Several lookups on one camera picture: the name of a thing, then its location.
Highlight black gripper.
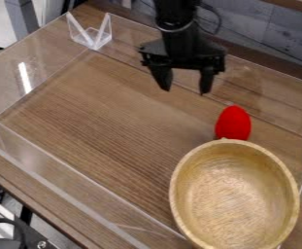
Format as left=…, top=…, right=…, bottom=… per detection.
left=139, top=23, right=227, bottom=94

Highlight red felt fruit green stem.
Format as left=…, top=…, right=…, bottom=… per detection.
left=215, top=105, right=252, bottom=140

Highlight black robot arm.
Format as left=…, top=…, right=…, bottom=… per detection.
left=139, top=0, right=227, bottom=94

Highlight clear acrylic tray walls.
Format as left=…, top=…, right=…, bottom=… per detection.
left=0, top=6, right=302, bottom=249

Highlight wooden bowl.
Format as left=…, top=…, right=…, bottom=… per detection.
left=170, top=139, right=300, bottom=249

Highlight black metal table leg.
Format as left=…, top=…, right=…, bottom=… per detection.
left=21, top=206, right=33, bottom=226

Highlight clear acrylic corner bracket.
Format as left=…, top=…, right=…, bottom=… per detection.
left=67, top=12, right=112, bottom=51

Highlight black cable lower left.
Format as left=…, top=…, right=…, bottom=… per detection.
left=0, top=217, right=29, bottom=249

